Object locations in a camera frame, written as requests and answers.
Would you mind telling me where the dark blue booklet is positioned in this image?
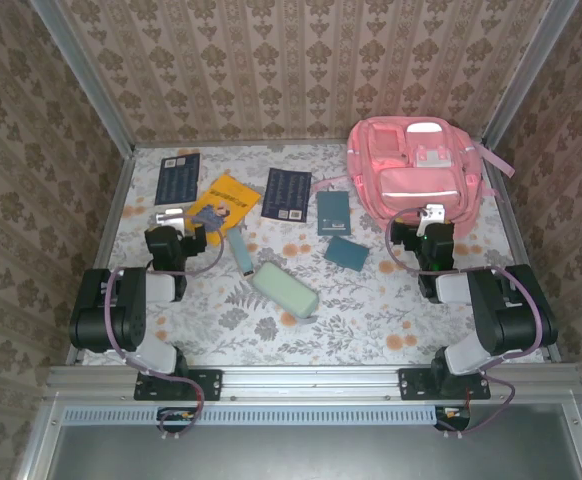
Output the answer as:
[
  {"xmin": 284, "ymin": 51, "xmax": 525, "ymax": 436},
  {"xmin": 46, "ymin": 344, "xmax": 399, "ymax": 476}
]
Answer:
[
  {"xmin": 154, "ymin": 153, "xmax": 202, "ymax": 206},
  {"xmin": 260, "ymin": 167, "xmax": 313, "ymax": 224}
]

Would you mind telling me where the orange book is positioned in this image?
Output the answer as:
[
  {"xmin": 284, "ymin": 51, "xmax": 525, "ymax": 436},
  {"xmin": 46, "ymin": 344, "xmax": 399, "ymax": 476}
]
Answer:
[{"xmin": 186, "ymin": 174, "xmax": 262, "ymax": 247}]

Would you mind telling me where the small teal notebook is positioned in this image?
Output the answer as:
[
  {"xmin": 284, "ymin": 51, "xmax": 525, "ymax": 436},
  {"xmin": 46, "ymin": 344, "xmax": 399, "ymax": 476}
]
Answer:
[{"xmin": 323, "ymin": 235, "xmax": 370, "ymax": 272}]

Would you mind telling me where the pink backpack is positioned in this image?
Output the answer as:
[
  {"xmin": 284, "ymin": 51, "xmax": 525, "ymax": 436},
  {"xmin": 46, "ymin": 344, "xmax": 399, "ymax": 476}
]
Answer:
[{"xmin": 310, "ymin": 117, "xmax": 516, "ymax": 240}]

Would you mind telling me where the large teal notebook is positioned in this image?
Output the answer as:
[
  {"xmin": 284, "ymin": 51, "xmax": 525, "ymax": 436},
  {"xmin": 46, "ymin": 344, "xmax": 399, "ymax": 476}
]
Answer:
[{"xmin": 316, "ymin": 189, "xmax": 353, "ymax": 237}]

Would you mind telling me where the light green pencil case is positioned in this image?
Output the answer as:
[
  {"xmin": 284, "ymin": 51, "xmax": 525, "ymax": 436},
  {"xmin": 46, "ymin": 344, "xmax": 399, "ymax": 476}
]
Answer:
[{"xmin": 250, "ymin": 261, "xmax": 321, "ymax": 321}]

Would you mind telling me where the floral tablecloth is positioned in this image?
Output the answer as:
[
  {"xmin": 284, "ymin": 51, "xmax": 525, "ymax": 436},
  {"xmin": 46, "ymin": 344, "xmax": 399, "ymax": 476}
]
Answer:
[{"xmin": 80, "ymin": 142, "xmax": 547, "ymax": 366}]

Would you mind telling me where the grey metal panel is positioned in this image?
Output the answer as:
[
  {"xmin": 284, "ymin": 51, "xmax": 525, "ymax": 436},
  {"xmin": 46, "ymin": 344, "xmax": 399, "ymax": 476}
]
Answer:
[{"xmin": 45, "ymin": 424, "xmax": 582, "ymax": 480}]

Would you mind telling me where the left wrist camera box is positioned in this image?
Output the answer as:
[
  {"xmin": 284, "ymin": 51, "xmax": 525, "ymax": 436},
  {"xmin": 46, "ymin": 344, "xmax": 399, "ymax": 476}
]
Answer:
[{"xmin": 154, "ymin": 207, "xmax": 193, "ymax": 235}]

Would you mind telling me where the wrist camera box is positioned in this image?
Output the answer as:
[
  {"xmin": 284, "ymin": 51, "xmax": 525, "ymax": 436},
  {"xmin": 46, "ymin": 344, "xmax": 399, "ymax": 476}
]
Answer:
[
  {"xmin": 417, "ymin": 202, "xmax": 446, "ymax": 237},
  {"xmin": 154, "ymin": 207, "xmax": 193, "ymax": 235}
]

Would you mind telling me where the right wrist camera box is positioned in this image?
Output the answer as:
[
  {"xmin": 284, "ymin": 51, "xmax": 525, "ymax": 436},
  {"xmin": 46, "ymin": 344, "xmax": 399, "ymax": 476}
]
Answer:
[{"xmin": 417, "ymin": 202, "xmax": 446, "ymax": 237}]

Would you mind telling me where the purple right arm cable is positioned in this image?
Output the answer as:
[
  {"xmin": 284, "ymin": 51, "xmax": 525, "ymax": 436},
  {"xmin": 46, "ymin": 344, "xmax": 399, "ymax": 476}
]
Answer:
[{"xmin": 384, "ymin": 208, "xmax": 545, "ymax": 437}]

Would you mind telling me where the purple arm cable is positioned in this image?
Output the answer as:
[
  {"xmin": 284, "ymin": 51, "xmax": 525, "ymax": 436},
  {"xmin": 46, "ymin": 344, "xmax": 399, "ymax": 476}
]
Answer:
[
  {"xmin": 104, "ymin": 212, "xmax": 225, "ymax": 439},
  {"xmin": 384, "ymin": 208, "xmax": 545, "ymax": 437}
]

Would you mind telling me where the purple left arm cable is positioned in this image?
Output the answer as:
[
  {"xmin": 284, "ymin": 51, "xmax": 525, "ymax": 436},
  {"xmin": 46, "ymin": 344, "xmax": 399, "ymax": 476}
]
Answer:
[{"xmin": 104, "ymin": 212, "xmax": 225, "ymax": 439}]

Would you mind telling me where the aluminium side rail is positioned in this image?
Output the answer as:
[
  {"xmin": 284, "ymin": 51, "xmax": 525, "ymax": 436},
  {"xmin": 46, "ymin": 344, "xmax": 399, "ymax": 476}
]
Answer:
[
  {"xmin": 68, "ymin": 149, "xmax": 135, "ymax": 366},
  {"xmin": 480, "ymin": 144, "xmax": 562, "ymax": 364}
]

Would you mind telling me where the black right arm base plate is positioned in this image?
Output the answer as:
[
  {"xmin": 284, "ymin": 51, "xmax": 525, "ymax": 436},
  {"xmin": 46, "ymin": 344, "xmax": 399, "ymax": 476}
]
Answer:
[{"xmin": 398, "ymin": 367, "xmax": 491, "ymax": 401}]

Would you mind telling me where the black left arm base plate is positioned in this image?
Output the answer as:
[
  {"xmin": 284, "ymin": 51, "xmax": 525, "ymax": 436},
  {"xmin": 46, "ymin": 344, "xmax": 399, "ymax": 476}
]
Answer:
[{"xmin": 134, "ymin": 368, "xmax": 222, "ymax": 402}]

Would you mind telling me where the aluminium table edge rail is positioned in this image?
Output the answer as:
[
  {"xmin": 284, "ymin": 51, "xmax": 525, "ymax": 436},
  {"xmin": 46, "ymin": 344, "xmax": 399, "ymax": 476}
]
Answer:
[{"xmin": 133, "ymin": 137, "xmax": 487, "ymax": 149}]

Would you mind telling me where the aluminium mounting rail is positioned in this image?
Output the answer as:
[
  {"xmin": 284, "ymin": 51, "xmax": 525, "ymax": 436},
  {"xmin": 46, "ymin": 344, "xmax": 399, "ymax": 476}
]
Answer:
[{"xmin": 45, "ymin": 363, "xmax": 580, "ymax": 401}]

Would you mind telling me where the aluminium frame post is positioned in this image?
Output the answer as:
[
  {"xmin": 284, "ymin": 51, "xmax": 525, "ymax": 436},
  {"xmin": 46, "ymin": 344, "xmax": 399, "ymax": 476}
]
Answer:
[
  {"xmin": 30, "ymin": 0, "xmax": 135, "ymax": 156},
  {"xmin": 483, "ymin": 0, "xmax": 580, "ymax": 149}
]

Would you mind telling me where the grey slotted cable duct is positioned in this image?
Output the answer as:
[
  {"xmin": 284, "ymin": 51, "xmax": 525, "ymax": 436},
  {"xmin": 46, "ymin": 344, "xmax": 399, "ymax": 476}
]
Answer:
[{"xmin": 63, "ymin": 405, "xmax": 437, "ymax": 426}]

